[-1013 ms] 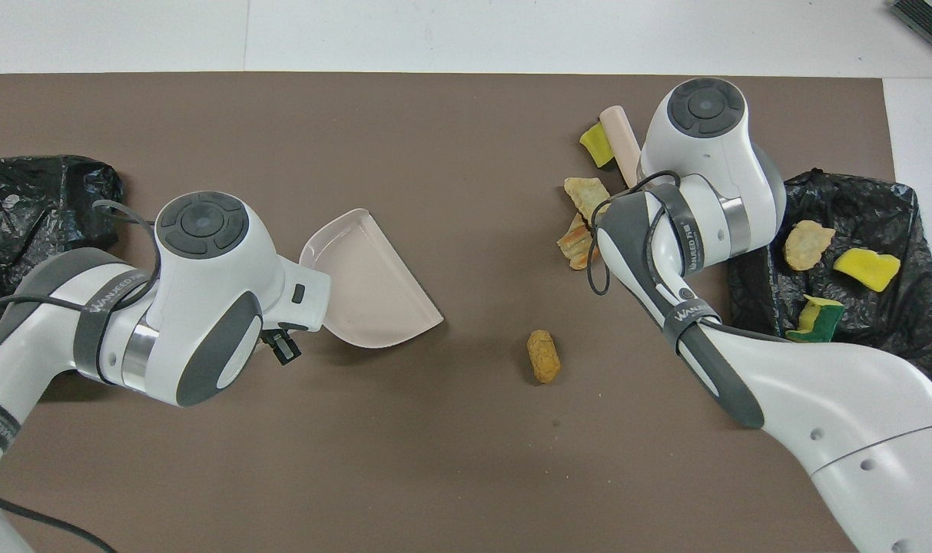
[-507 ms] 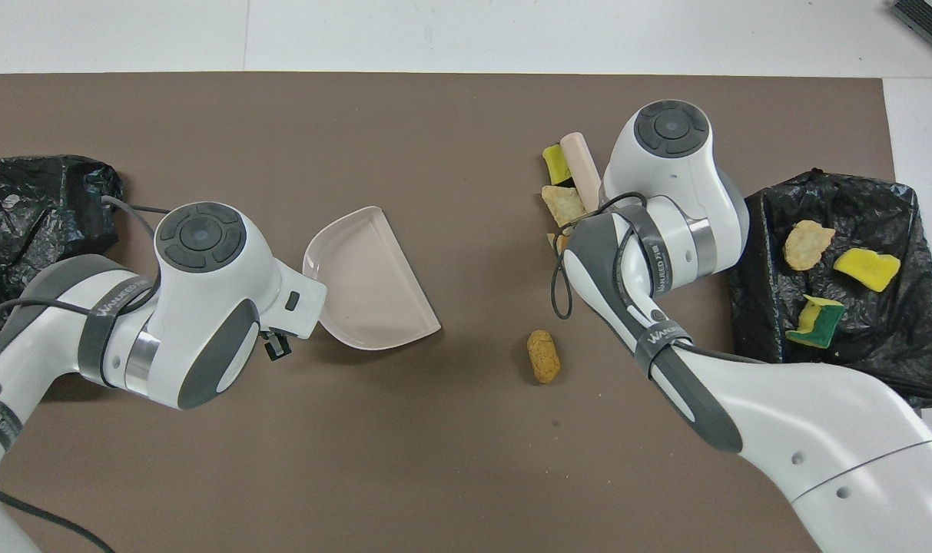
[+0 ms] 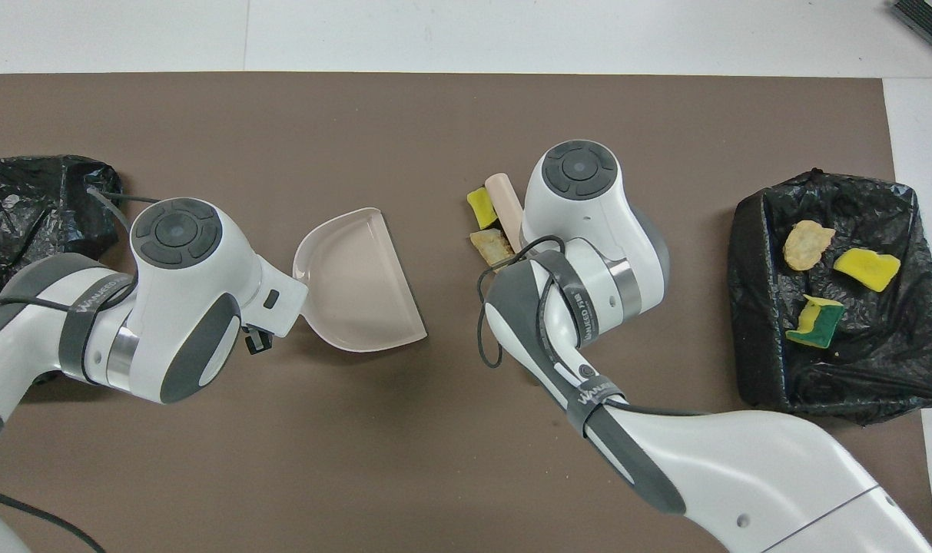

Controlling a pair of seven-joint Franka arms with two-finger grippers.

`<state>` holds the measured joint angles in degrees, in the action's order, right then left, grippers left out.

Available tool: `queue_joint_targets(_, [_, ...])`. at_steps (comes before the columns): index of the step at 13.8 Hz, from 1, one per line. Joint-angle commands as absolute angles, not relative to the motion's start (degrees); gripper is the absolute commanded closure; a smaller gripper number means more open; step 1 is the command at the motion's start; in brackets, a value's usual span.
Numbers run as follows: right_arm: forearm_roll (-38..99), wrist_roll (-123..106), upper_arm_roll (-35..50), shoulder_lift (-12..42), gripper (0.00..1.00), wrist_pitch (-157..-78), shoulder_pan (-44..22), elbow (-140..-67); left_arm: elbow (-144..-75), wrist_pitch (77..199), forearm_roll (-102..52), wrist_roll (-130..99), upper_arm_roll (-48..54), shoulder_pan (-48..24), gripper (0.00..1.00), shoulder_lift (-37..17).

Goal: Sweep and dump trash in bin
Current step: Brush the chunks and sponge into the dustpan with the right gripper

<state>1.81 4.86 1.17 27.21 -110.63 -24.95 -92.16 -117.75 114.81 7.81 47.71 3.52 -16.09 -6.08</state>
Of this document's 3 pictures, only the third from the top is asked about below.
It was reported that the beige plastic dustpan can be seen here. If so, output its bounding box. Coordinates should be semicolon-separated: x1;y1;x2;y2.
292;207;428;353

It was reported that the tan sponge chunk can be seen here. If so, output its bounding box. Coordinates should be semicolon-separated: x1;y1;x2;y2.
783;220;837;272
469;228;514;267

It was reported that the beige handled hand brush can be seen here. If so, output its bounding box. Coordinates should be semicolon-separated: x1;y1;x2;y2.
484;173;525;254

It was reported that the yellow green-backed sponge piece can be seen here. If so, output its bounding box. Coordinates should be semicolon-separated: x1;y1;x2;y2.
784;293;846;349

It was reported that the black bag-lined trash bin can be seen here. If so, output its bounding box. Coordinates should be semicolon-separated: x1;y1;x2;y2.
727;168;932;427
0;154;123;308

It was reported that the brown table mat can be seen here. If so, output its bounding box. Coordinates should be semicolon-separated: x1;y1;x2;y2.
0;71;932;553

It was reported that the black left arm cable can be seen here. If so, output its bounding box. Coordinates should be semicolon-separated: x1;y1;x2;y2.
0;184;163;553

